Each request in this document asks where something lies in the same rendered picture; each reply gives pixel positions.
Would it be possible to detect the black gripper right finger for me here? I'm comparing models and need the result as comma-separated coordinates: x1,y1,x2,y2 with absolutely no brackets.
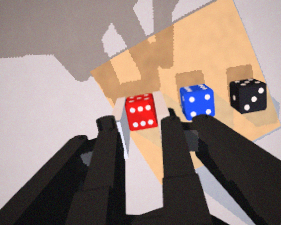
152,91,281,225

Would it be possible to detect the tan flat mat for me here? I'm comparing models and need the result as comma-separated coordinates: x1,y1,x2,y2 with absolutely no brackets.
90,0,281,185

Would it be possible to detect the blue die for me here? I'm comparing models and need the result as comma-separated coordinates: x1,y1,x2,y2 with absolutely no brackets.
179,84,215,121

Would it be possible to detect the black die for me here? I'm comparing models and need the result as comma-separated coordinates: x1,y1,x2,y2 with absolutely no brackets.
229,78,267,114

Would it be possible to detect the red die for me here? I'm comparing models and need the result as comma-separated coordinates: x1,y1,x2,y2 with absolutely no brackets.
125,93,158,131

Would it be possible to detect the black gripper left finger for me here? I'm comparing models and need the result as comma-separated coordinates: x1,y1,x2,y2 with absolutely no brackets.
0,97,130,225

